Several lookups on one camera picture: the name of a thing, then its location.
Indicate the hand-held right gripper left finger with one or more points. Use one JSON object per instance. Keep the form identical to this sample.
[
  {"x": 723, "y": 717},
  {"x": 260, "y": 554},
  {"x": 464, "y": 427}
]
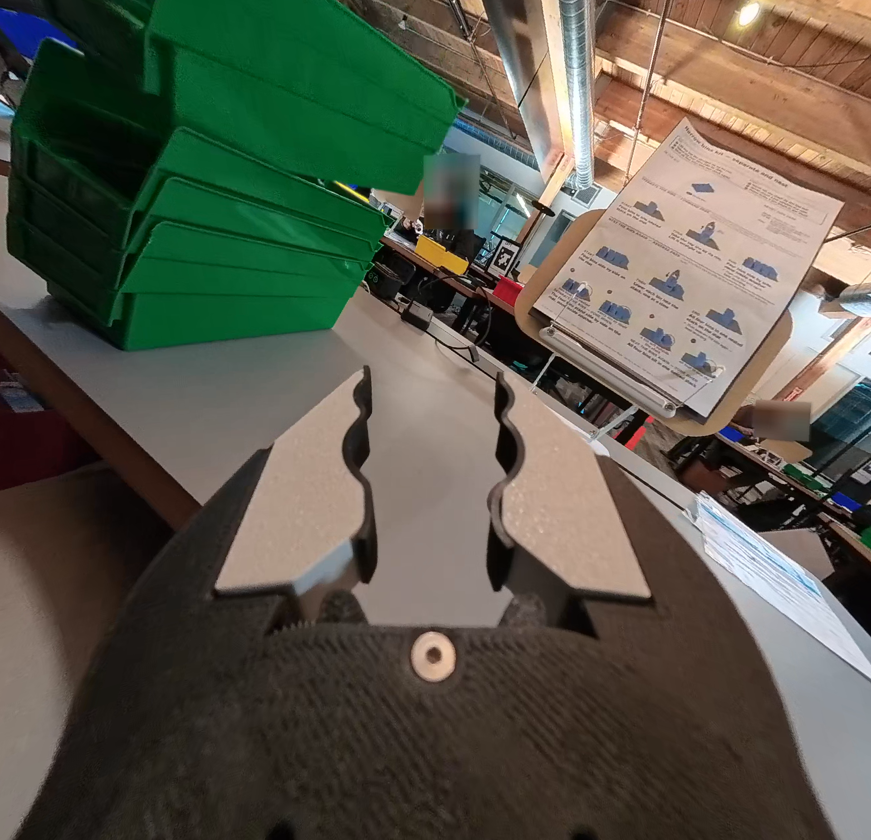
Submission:
[{"x": 292, "y": 513}]

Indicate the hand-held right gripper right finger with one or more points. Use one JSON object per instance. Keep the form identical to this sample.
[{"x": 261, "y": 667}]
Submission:
[{"x": 571, "y": 513}]

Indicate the grey desk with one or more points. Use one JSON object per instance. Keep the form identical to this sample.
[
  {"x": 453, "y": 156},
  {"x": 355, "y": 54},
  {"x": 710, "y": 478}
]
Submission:
[{"x": 204, "y": 391}]

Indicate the blue plastic bin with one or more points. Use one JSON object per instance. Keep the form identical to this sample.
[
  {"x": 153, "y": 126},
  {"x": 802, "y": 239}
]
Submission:
[{"x": 27, "y": 26}]

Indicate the white paper with blue print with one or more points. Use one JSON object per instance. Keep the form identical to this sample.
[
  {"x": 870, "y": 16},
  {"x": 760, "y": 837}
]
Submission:
[{"x": 769, "y": 568}]

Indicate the instruction sheet on stand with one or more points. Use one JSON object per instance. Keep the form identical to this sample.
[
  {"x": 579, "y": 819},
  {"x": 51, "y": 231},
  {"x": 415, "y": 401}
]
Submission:
[{"x": 762, "y": 391}]

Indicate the black power adapter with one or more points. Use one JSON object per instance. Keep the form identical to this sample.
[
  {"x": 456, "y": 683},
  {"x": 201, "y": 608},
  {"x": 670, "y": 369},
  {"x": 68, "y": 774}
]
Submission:
[{"x": 416, "y": 316}]

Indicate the red plastic bin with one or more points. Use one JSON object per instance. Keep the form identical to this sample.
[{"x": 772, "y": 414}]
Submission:
[{"x": 509, "y": 288}]

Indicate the person's beige trousers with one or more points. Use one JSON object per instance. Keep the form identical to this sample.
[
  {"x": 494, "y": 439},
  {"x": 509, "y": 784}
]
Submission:
[{"x": 54, "y": 615}]

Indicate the printed instruction sheet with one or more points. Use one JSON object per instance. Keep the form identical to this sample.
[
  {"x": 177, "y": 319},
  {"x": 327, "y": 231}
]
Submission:
[{"x": 680, "y": 275}]

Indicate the red storage box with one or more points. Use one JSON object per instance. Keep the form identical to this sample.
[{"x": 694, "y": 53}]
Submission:
[{"x": 34, "y": 445}]

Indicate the black and white marker sign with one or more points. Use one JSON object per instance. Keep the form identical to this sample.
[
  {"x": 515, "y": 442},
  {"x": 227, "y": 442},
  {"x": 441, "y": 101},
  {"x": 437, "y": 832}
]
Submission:
[{"x": 503, "y": 254}]

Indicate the yellow plastic bin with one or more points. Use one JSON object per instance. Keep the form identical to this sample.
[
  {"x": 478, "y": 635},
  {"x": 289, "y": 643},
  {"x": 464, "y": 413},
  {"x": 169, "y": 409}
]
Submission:
[{"x": 439, "y": 254}]

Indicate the silver ventilation duct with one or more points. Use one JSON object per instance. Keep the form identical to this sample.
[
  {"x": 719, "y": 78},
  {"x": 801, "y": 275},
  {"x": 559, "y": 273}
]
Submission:
[{"x": 575, "y": 71}]

